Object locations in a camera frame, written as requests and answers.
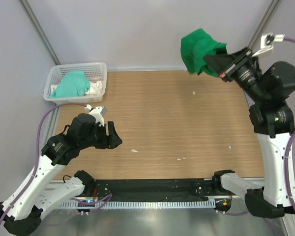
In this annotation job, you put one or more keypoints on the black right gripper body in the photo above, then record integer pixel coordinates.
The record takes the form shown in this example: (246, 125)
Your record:
(245, 75)

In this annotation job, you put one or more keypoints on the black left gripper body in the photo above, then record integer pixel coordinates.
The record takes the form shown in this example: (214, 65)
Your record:
(99, 133)

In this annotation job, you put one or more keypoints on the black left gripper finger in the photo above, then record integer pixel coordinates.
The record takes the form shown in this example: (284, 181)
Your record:
(105, 143)
(113, 134)

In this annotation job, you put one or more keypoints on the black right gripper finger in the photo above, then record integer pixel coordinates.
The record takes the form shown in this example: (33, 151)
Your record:
(221, 51)
(216, 65)

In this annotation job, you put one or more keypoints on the green t shirt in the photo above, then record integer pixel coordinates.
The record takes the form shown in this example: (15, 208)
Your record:
(193, 48)

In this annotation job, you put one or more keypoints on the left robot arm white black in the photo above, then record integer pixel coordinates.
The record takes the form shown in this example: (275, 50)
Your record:
(25, 209)

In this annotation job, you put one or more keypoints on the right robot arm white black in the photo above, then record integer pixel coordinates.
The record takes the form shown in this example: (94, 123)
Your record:
(273, 123)

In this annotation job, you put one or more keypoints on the white t shirt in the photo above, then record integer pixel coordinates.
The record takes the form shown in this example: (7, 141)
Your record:
(76, 89)

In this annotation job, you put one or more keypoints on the teal t shirt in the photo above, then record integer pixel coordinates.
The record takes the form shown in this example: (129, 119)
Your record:
(75, 76)

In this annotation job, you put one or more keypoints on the white plastic basket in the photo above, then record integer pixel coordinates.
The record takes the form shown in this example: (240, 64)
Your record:
(95, 71)

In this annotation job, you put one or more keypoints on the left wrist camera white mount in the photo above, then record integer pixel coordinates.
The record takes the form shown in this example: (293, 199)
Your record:
(97, 112)

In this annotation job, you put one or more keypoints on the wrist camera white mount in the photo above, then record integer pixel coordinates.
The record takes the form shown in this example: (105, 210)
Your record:
(267, 44)
(97, 112)

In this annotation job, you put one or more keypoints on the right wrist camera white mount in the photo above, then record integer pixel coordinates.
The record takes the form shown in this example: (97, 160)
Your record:
(267, 44)

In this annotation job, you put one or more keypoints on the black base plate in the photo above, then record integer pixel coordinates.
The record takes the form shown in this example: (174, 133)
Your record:
(157, 190)

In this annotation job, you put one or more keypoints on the white slotted cable duct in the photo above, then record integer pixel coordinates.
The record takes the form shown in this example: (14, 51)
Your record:
(139, 205)

